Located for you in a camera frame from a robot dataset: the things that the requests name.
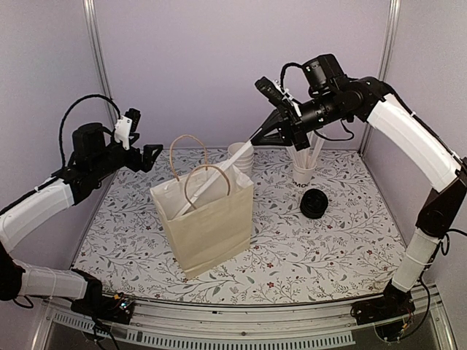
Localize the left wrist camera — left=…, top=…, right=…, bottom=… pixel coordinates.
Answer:
left=113, top=108, right=141, bottom=150

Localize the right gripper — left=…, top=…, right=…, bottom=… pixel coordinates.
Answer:
left=250, top=90, right=350, bottom=151

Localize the aluminium frame post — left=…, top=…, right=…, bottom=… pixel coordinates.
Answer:
left=82, top=0, right=116, bottom=106
left=358, top=0, right=401, bottom=156

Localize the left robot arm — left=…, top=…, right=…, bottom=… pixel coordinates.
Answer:
left=1, top=109, right=163, bottom=316

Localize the bundle of wrapped white straws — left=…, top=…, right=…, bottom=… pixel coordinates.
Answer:
left=286, top=132, right=325, bottom=169

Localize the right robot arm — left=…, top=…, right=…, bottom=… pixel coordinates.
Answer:
left=251, top=54, right=466, bottom=318

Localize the kraft paper bag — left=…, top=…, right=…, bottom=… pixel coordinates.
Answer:
left=149, top=134, right=255, bottom=280

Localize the aluminium front rail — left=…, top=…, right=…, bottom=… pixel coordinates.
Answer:
left=31, top=283, right=460, bottom=349

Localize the right aluminium frame post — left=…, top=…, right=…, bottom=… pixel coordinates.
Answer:
left=358, top=0, right=401, bottom=156

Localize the stack of white paper cups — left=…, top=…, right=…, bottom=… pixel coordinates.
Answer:
left=228, top=141, right=254, bottom=176

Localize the left aluminium frame post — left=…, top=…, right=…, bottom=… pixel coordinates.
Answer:
left=82, top=0, right=116, bottom=106

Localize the floral table mat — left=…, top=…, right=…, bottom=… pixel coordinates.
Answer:
left=74, top=148, right=405, bottom=305

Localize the stack of black lids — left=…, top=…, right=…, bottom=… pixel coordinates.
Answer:
left=300, top=188, right=328, bottom=219

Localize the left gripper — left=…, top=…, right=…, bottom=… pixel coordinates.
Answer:
left=91, top=136, right=163, bottom=179

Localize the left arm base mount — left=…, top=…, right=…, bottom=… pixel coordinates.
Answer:
left=71, top=289, right=135, bottom=324

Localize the white cup holding straws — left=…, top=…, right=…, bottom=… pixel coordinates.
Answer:
left=292, top=163, right=316, bottom=188

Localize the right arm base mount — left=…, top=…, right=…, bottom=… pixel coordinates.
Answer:
left=350, top=283, right=415, bottom=342

